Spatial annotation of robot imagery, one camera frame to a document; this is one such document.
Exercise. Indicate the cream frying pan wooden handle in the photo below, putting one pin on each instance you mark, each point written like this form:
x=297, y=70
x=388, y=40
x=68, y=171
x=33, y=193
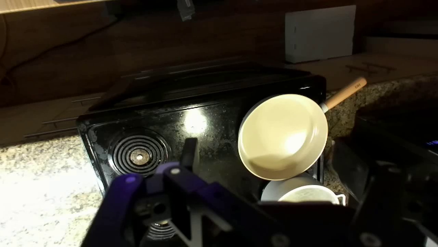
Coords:
x=285, y=134

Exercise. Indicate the white box on counter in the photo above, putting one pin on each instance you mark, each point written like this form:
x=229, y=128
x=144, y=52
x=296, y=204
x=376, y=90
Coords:
x=321, y=33

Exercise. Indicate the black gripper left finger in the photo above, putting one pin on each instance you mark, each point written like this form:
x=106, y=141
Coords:
x=174, y=207

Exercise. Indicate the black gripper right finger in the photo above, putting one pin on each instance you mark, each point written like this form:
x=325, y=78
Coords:
x=393, y=187

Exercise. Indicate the white ceramic pot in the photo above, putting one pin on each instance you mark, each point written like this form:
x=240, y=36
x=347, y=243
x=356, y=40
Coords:
x=300, y=189

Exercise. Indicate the black electric stove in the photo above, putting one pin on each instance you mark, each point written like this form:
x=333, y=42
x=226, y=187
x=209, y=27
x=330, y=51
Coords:
x=147, y=122

